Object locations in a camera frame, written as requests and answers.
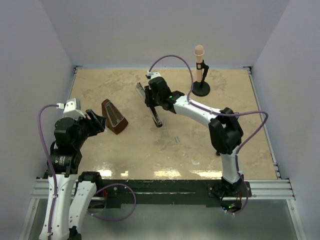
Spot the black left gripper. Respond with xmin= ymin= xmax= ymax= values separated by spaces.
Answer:
xmin=71 ymin=108 xmax=107 ymax=148

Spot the brown wooden metronome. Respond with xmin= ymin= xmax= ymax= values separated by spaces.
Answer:
xmin=101 ymin=99 xmax=129 ymax=135

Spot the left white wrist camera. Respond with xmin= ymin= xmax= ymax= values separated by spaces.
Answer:
xmin=62 ymin=98 xmax=86 ymax=121

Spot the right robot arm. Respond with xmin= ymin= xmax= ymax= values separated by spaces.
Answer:
xmin=141 ymin=72 xmax=244 ymax=197

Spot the beige microphone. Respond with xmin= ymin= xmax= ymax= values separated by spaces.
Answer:
xmin=194 ymin=45 xmax=205 ymax=83

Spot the grey stapler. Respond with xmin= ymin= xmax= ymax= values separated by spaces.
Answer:
xmin=135 ymin=82 xmax=163 ymax=128

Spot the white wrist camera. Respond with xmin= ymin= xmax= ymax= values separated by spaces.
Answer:
xmin=145 ymin=71 xmax=162 ymax=80
xmin=62 ymin=98 xmax=86 ymax=121

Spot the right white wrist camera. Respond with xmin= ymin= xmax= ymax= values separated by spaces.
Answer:
xmin=145 ymin=71 xmax=162 ymax=80

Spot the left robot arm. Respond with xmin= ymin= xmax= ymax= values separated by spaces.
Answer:
xmin=38 ymin=109 xmax=106 ymax=240

